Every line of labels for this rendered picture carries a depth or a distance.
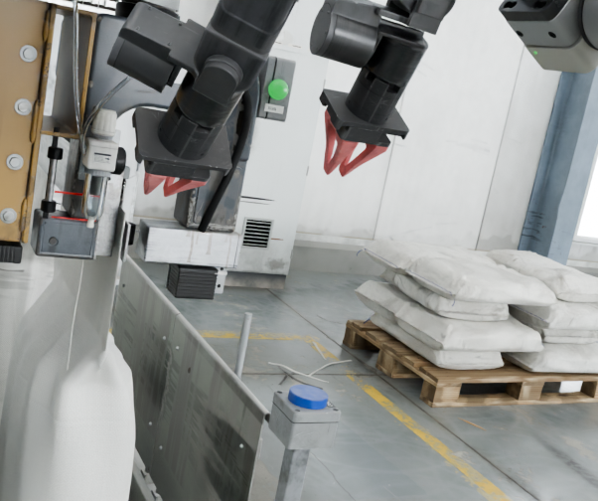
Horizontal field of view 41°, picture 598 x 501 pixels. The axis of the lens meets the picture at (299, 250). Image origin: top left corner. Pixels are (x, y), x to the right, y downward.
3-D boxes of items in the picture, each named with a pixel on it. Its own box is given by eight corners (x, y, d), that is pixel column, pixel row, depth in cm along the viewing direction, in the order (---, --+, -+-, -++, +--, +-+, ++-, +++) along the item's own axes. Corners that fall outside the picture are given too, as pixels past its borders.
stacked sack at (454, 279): (560, 313, 384) (568, 283, 381) (450, 306, 353) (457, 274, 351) (504, 286, 420) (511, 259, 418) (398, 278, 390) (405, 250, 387)
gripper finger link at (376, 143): (299, 152, 103) (329, 92, 97) (347, 159, 106) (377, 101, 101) (316, 187, 99) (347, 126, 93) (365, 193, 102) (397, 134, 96)
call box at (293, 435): (334, 448, 121) (342, 412, 119) (287, 450, 117) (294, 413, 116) (311, 424, 128) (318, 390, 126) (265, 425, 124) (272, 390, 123)
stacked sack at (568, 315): (638, 338, 415) (646, 312, 413) (539, 334, 385) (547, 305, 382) (576, 311, 454) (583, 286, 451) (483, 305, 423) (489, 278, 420)
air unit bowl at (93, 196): (104, 223, 105) (111, 176, 104) (81, 220, 104) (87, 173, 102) (99, 217, 108) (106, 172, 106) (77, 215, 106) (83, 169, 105)
